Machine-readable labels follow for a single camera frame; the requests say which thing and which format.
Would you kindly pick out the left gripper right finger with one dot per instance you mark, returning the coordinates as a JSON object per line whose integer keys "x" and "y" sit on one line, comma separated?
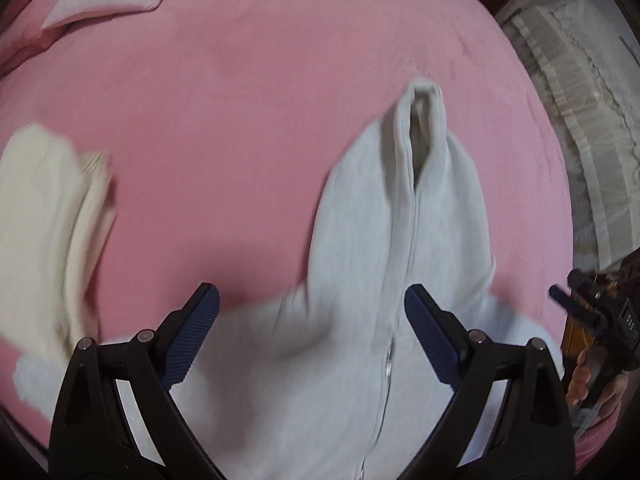
{"x": 507, "y": 417}

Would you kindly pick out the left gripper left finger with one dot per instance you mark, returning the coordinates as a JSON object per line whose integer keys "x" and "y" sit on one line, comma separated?
{"x": 90, "y": 433}

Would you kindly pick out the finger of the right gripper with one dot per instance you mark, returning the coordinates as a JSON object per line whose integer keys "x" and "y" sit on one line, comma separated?
{"x": 580, "y": 303}

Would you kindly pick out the light grey zip hoodie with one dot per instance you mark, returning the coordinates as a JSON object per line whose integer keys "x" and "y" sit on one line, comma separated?
{"x": 329, "y": 381}

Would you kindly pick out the right hand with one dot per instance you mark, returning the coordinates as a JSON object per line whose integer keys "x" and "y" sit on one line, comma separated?
{"x": 611, "y": 397}

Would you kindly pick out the wooden nightstand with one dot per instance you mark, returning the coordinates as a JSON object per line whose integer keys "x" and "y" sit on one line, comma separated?
{"x": 575, "y": 339}

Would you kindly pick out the folded cream garment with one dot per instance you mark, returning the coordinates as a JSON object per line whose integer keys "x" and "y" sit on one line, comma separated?
{"x": 56, "y": 214}

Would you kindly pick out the white lace curtain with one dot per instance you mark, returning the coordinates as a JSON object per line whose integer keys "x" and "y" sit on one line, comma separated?
{"x": 588, "y": 80}

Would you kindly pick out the pink bed blanket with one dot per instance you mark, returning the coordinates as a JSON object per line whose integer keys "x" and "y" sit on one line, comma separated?
{"x": 222, "y": 120}

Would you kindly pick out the folded pink quilt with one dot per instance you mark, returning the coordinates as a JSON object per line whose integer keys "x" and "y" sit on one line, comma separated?
{"x": 21, "y": 42}

